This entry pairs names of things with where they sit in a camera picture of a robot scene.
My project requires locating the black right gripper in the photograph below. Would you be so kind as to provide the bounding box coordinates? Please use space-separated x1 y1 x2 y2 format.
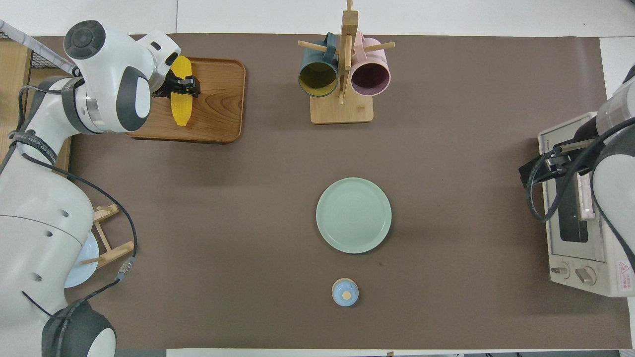
519 141 596 189

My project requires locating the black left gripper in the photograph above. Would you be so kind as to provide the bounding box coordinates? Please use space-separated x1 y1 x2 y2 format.
153 69 200 97

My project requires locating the yellow corn cob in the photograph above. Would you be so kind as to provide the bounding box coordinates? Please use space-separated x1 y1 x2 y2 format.
170 56 193 126

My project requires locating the cream toaster oven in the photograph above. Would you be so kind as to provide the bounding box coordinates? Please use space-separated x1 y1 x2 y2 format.
538 112 635 298

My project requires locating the pale green plate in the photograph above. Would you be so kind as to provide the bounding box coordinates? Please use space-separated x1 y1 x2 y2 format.
316 178 392 254

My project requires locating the wooden serving tray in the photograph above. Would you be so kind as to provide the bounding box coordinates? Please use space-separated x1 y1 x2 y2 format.
120 55 246 144

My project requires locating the dark teal mug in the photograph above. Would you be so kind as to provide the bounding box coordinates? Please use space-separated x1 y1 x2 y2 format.
298 33 339 98

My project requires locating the brown table mat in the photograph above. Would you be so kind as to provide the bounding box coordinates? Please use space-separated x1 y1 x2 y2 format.
0 34 631 349

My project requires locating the wooden mug tree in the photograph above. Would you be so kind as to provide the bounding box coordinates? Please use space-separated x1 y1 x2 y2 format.
298 0 396 124

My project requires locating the pink mug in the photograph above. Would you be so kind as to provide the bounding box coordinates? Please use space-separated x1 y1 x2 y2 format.
350 31 391 97

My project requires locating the wooden plate rack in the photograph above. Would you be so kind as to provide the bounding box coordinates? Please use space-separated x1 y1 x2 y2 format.
79 204 137 268

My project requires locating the light blue plate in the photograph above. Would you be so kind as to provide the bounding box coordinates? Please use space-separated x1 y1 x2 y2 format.
64 231 99 289

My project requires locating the blue call bell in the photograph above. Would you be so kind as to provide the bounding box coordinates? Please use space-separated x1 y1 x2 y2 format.
331 278 359 307

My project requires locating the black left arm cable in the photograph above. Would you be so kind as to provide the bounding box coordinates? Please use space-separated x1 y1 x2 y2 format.
9 84 138 348

